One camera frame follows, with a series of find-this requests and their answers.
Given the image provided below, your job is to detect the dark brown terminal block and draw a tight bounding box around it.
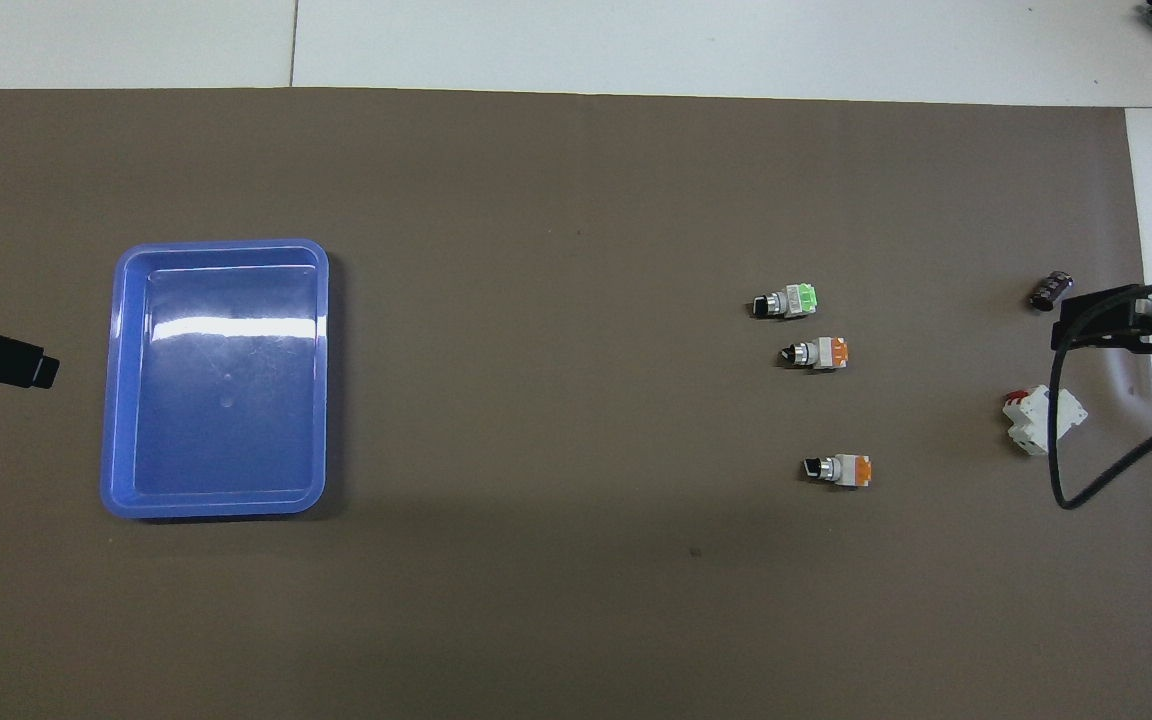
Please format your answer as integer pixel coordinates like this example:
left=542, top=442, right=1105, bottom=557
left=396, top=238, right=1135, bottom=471
left=1028, top=269, right=1076, bottom=313

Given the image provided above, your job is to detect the white circuit breaker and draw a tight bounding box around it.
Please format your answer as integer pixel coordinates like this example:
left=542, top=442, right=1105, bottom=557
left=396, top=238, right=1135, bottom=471
left=1002, top=385, right=1089, bottom=457

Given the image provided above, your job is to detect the blue plastic tray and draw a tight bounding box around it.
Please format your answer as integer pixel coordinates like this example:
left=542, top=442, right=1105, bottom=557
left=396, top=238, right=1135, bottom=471
left=100, top=238, right=330, bottom=521

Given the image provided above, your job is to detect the brown table mat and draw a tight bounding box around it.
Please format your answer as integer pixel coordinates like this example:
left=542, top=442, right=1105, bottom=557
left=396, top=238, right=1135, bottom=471
left=0, top=88, right=1152, bottom=720

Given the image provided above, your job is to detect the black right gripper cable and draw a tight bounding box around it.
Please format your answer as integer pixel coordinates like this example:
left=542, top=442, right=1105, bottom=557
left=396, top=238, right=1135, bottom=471
left=1049, top=280, right=1152, bottom=512

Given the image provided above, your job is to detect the green selector switch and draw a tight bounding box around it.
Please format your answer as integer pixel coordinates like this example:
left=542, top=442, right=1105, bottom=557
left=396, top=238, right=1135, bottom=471
left=750, top=283, right=823, bottom=322

